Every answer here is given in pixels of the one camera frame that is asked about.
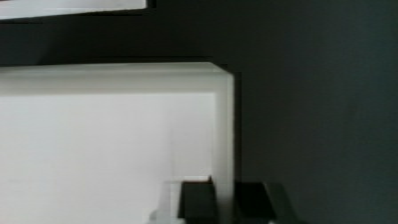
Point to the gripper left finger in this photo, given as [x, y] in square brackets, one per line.
[187, 205]

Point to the white drawer cabinet box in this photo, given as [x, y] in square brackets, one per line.
[113, 127]

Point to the white marker tag sheet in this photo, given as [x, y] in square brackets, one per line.
[36, 8]

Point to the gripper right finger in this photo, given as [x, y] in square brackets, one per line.
[262, 204]

